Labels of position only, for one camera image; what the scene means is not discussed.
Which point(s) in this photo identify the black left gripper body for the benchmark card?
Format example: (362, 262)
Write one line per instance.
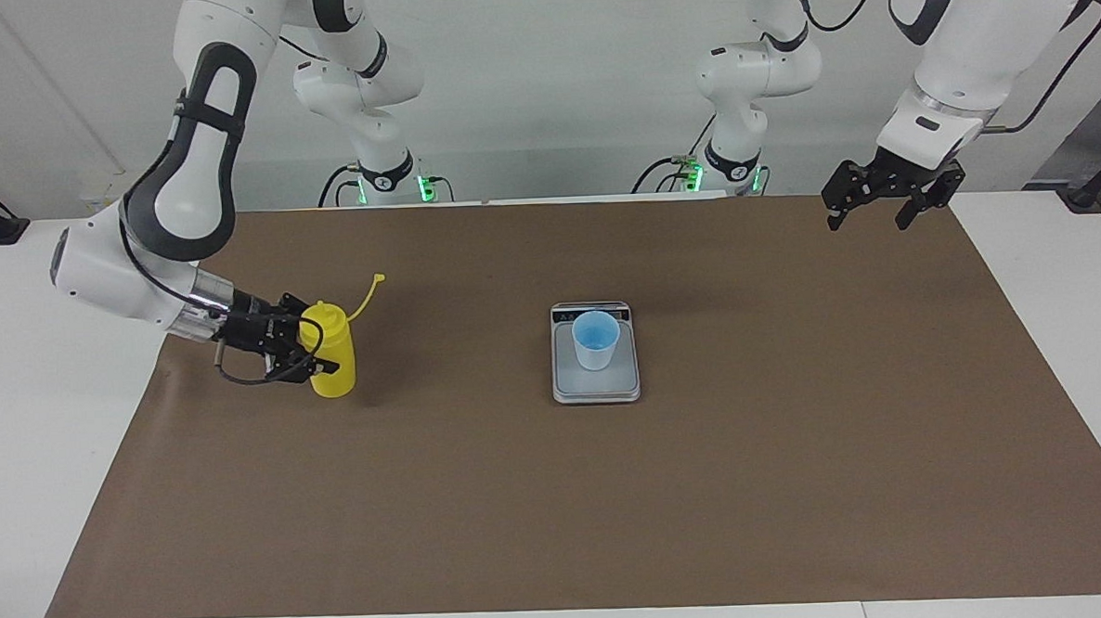
(912, 177)

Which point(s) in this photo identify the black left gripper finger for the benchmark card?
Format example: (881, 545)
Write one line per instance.
(852, 186)
(936, 199)

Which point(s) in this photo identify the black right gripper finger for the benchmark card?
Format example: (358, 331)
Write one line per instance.
(294, 362)
(292, 306)

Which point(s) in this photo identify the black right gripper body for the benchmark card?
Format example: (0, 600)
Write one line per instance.
(249, 324)

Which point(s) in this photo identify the yellow squeeze bottle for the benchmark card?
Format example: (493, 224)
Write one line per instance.
(336, 342)

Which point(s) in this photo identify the light blue plastic cup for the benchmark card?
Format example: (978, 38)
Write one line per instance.
(597, 344)

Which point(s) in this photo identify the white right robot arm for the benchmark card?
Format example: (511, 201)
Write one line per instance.
(183, 195)

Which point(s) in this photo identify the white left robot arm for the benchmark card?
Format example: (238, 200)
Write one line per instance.
(985, 39)

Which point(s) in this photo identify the silver digital kitchen scale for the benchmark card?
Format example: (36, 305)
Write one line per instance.
(596, 386)

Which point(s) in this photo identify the brown paper table mat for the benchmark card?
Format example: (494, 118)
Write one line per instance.
(559, 513)

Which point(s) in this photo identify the white wall power socket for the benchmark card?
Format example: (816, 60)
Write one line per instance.
(100, 203)

